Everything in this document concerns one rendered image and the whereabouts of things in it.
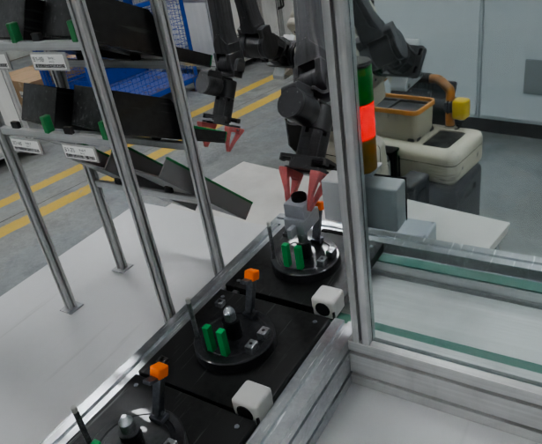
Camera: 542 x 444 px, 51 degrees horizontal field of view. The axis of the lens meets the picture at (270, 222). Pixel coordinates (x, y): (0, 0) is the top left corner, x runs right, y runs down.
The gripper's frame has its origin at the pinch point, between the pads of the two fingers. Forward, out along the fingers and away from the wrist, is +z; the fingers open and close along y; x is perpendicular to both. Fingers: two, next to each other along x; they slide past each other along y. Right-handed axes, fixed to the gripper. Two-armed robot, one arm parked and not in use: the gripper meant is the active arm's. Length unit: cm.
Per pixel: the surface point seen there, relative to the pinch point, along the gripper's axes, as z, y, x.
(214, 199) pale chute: 2.1, -21.1, 0.9
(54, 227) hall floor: 31, -252, 142
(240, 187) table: -6, -49, 48
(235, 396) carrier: 31.6, 9.5, -23.1
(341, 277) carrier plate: 12.0, 9.4, 5.5
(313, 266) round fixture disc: 11.1, 4.0, 3.5
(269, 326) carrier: 22.2, 5.6, -11.0
